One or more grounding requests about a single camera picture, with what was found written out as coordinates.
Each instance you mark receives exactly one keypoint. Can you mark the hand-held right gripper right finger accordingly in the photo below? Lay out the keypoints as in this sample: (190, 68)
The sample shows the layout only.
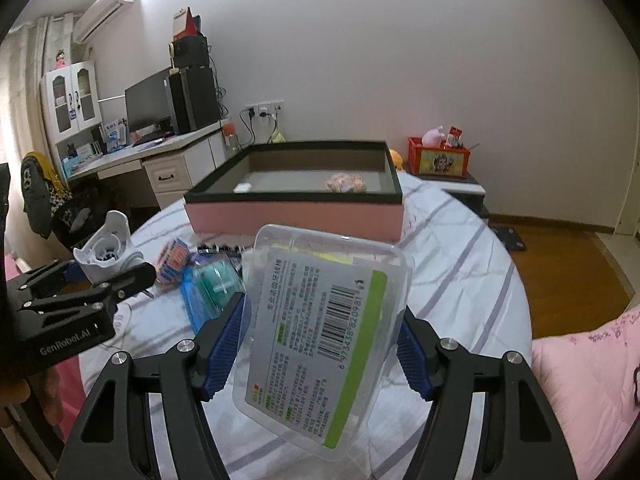
(415, 360)

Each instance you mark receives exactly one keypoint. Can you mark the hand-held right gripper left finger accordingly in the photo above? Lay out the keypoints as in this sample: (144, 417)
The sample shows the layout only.
(225, 345)

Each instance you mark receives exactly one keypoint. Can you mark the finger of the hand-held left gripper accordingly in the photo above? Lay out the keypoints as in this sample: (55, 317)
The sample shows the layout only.
(132, 282)
(50, 275)

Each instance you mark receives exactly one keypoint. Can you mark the colourful puzzle cube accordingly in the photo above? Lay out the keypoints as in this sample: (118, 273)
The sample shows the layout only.
(172, 262)

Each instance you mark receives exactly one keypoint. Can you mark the white plastic device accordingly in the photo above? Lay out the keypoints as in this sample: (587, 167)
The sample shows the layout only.
(107, 240)

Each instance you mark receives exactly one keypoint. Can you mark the teal facial brush clear case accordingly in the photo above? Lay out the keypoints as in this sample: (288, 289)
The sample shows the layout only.
(215, 280)

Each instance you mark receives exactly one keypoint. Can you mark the clear plastic floss pick box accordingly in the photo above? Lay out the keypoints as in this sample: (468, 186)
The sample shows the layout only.
(320, 340)

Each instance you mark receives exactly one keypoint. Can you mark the pink storage box black rim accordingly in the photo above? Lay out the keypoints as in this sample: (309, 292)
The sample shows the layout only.
(290, 217)

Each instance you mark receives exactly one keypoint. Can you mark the person's left hand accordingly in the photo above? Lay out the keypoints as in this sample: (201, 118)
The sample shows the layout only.
(25, 389)

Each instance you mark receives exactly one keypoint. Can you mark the pink blanket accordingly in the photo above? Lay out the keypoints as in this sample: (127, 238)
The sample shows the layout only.
(69, 385)

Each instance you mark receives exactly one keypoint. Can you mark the yellow black patterned garment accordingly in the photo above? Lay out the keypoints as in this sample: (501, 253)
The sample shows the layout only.
(37, 195)

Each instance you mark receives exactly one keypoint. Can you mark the black comb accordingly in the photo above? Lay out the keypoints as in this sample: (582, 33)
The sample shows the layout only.
(220, 249)

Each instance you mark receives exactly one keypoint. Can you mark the white desk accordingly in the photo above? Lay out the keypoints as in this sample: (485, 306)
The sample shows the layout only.
(170, 175)

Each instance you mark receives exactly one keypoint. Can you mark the small white item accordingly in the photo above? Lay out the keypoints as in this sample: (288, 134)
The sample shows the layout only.
(242, 188)

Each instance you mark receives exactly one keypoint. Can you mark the blue white packages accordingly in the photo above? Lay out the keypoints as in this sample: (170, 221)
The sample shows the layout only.
(114, 135)

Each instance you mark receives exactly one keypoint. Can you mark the black floor scale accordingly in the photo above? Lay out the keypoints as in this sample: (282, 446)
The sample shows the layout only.
(510, 239)

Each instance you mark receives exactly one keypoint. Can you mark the beige curtain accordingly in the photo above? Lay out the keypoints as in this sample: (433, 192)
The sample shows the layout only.
(20, 110)

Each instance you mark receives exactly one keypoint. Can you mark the pink quilt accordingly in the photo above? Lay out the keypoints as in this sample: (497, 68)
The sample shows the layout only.
(585, 385)

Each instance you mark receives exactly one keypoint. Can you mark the orange lid bottle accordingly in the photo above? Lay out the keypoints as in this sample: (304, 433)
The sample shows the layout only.
(230, 137)

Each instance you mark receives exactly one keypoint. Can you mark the white black bedside table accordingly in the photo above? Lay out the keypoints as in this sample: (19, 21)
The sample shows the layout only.
(462, 187)

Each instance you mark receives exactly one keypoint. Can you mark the black computer monitor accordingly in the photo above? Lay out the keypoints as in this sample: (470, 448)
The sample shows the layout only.
(147, 102)

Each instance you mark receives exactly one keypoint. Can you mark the white glass-door cabinet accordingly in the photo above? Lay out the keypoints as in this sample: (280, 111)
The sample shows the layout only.
(82, 90)

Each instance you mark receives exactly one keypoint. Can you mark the pink floral scrunchie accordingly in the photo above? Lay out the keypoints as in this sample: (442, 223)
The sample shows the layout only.
(345, 183)

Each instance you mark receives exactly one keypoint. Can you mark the black computer tower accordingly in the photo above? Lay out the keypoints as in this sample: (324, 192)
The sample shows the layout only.
(195, 100)

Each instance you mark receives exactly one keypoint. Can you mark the red printed crate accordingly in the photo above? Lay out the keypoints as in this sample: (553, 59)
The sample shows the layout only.
(440, 162)

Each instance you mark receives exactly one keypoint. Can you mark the orange plush toy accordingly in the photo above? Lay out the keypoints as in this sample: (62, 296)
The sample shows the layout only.
(397, 160)

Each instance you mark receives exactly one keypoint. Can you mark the yellow green small item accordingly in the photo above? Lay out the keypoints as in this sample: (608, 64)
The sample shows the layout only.
(278, 137)

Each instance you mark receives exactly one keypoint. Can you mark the small pink doll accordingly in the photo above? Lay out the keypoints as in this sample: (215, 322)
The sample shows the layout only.
(60, 60)

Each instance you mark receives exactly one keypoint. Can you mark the pink plush toy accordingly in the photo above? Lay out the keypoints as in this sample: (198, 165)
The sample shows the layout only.
(434, 136)

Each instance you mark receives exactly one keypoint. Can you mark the red snack packet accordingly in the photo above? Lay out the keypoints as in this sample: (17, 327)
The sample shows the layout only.
(454, 136)

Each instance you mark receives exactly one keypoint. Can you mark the white air conditioner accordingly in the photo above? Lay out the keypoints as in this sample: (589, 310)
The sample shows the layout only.
(102, 12)

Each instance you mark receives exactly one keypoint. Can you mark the white wall outlet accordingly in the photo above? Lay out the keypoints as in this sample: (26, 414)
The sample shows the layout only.
(264, 109)

